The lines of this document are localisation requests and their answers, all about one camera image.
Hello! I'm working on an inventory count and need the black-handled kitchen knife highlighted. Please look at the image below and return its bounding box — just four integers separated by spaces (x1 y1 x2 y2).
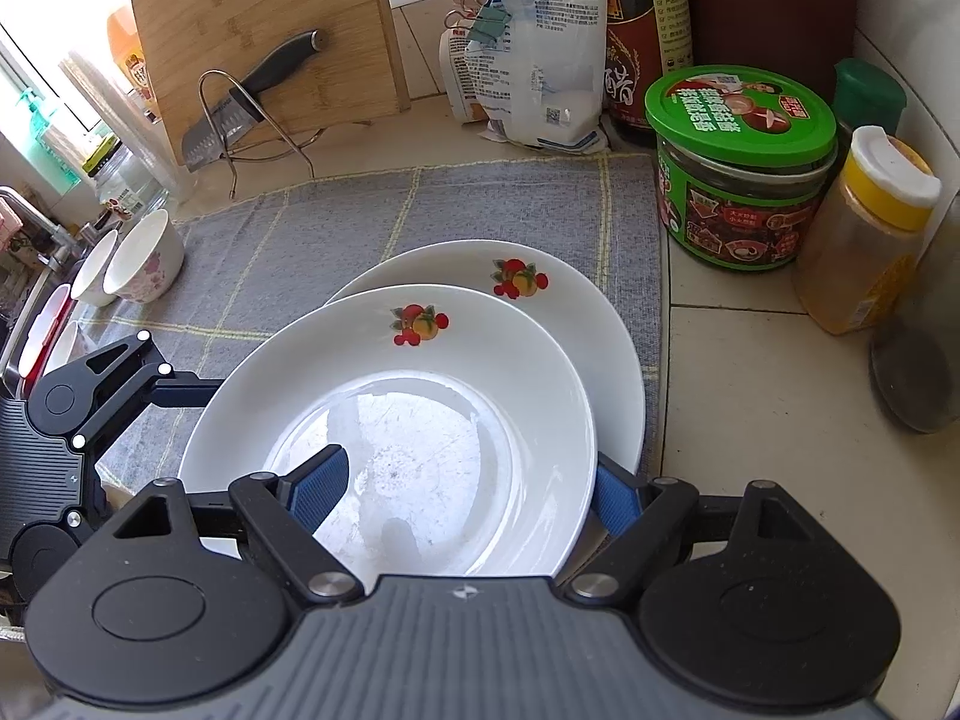
182 30 327 172

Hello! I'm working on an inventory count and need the green binder clip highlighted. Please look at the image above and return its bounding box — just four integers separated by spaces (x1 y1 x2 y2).
469 7 516 44

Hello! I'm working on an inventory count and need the grey checked table mat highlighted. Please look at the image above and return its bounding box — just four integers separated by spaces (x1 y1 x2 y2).
71 150 665 533

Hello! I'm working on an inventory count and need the green-capped bottle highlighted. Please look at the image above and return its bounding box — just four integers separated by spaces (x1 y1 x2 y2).
832 60 906 145

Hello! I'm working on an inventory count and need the stack of clear plastic cups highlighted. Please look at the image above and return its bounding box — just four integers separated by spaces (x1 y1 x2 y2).
60 52 188 203

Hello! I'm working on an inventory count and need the white plastic seasoning bag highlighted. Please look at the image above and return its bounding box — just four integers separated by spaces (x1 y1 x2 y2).
465 0 610 151

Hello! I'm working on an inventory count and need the green dish soap bottle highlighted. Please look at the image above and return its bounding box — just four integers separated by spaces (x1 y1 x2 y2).
15 86 83 188

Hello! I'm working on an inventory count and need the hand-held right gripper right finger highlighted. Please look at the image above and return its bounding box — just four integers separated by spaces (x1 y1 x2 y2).
562 451 796 605

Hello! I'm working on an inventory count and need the green-lidded sauce jar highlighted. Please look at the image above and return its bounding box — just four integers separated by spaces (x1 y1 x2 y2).
645 65 839 271

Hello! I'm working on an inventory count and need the clear bottle with dark liquid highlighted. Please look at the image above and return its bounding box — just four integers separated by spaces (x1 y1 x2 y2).
870 195 960 434

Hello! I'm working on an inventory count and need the yellow lid jar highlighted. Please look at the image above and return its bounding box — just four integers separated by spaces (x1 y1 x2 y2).
795 126 942 336

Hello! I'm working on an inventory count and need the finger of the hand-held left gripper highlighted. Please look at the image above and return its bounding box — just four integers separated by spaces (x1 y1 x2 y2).
71 330 224 458

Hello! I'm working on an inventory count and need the red and white basin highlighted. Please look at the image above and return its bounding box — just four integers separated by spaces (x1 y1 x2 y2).
11 285 76 391

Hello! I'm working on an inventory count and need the metal kitchen faucet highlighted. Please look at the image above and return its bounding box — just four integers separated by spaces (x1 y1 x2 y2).
0 187 80 271

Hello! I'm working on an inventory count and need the orange cooking wine jug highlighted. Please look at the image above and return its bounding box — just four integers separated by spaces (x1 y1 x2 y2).
105 0 162 121

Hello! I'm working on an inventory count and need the glass jar with label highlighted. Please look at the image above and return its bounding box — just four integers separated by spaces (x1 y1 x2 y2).
82 135 170 218

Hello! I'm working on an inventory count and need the metal wire rack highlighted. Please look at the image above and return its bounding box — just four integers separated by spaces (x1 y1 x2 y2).
199 70 325 200

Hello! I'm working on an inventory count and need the orange and white seasoning packet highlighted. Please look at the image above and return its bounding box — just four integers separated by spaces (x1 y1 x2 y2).
439 11 496 125

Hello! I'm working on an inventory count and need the dark vinegar bottle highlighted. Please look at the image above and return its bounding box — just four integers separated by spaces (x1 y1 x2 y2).
604 0 695 147

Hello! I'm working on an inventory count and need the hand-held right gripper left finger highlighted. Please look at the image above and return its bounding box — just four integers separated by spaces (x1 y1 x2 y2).
112 444 361 605

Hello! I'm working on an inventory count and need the white plate with fruit print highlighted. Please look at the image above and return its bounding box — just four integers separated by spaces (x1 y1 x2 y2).
178 283 599 578
326 238 647 477

